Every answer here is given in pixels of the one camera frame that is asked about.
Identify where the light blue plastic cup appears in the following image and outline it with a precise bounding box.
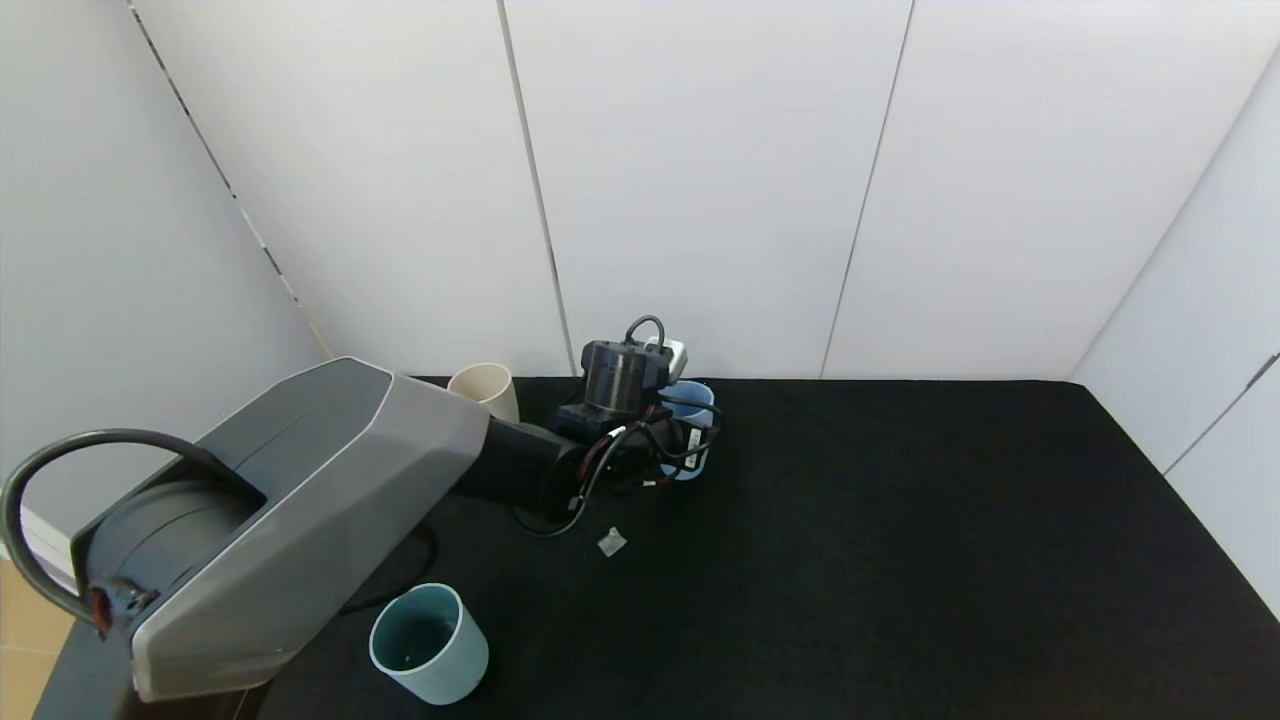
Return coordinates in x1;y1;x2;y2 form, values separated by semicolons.
660;380;719;482

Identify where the beige plastic cup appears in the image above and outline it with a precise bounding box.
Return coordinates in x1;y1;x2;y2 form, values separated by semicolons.
447;362;521;424

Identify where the teal plastic cup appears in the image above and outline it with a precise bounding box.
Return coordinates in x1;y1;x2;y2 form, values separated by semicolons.
369;583;491;706

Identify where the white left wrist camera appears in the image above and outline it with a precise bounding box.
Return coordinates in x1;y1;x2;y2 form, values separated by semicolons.
643;338;691;386

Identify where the thin black camera cable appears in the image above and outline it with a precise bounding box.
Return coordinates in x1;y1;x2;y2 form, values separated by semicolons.
512;314;724;541

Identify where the thick black arm hose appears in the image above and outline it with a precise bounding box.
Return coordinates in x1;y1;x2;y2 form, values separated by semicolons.
0;429;263;633

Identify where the white panel base rail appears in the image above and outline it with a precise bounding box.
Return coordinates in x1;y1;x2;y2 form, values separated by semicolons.
18;503;83;593

